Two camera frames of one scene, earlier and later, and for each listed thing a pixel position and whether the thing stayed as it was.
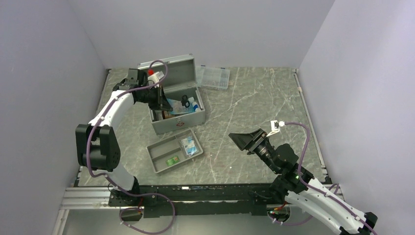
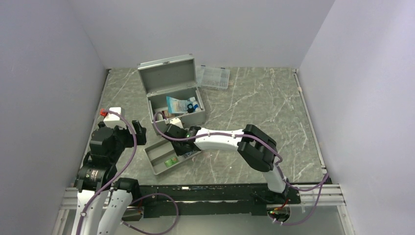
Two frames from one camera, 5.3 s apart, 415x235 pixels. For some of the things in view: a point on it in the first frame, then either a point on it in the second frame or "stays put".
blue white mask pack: [178, 107] stays put
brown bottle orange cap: [166, 114] stays put
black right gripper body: [264, 152] -> [178, 151]
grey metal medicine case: [176, 77] stays put
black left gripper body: [149, 96] -> [124, 139]
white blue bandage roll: [194, 106] stays put
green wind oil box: [172, 160] stays put
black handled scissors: [184, 102] -> [190, 108]
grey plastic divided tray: [169, 152] stays put
